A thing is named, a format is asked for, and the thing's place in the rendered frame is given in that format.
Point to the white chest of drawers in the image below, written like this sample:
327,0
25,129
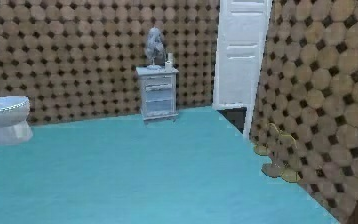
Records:
158,95

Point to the white toilet paper roll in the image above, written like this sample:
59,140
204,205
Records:
168,66

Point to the white room door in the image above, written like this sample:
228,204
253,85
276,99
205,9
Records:
241,60

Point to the grey table fan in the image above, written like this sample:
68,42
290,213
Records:
154,46

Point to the white candle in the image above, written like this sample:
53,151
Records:
170,57

